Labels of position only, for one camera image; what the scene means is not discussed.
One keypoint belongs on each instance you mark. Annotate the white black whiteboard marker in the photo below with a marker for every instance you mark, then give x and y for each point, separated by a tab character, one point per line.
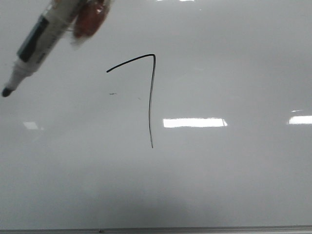
51	25

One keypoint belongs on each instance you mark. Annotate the white glossy whiteboard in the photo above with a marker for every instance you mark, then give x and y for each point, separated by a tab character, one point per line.
175	113

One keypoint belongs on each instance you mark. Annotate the grey aluminium whiteboard frame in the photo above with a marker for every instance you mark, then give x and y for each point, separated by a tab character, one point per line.
292	229

